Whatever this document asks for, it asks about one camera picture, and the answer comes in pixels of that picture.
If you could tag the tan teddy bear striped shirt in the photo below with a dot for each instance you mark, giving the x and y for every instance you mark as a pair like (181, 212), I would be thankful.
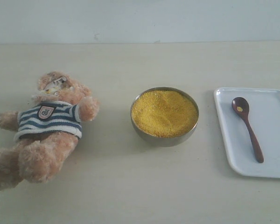
(47, 133)

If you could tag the dark wooden spoon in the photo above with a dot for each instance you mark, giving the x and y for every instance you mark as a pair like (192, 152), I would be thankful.
(241, 107)

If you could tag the steel bowl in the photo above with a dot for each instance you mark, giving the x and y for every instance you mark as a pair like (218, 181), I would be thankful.
(159, 141)

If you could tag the yellow millet grain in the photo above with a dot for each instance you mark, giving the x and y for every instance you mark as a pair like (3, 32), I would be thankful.
(165, 114)

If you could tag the white plastic tray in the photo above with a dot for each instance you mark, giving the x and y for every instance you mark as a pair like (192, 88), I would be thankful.
(264, 117)

